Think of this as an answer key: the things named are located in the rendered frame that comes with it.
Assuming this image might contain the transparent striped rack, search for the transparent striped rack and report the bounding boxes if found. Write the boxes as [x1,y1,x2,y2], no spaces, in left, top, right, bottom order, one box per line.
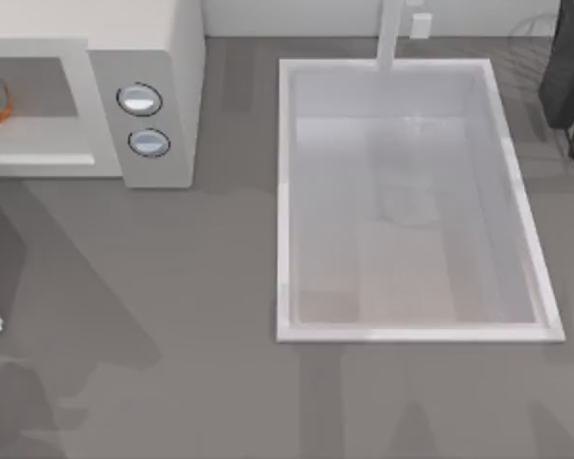
[504,16,574,186]

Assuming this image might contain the small white tap lever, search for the small white tap lever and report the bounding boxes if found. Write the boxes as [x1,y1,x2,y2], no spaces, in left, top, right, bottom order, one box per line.
[409,12,433,39]

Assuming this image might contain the clear drinking glass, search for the clear drinking glass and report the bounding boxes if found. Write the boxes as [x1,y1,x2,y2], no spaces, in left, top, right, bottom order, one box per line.
[366,113,437,229]

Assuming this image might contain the tall white tap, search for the tall white tap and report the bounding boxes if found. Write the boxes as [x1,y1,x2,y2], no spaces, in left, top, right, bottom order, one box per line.
[375,0,404,73]

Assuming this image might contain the white sink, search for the white sink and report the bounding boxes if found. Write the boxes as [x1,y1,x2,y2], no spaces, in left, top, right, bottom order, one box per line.
[275,57,567,344]

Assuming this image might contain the pale microwave oven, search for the pale microwave oven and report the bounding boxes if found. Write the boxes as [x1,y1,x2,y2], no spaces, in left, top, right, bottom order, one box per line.
[0,0,207,190]

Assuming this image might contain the small round microwave knob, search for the small round microwave knob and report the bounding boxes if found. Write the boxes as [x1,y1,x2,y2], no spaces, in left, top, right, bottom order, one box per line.
[126,127,172,159]

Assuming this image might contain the large round microwave knob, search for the large round microwave knob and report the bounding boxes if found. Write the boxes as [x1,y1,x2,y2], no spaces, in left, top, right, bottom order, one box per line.
[116,81,165,119]

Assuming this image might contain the microwave door handle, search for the microwave door handle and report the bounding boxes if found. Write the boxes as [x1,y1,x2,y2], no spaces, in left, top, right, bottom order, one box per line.
[0,152,97,166]

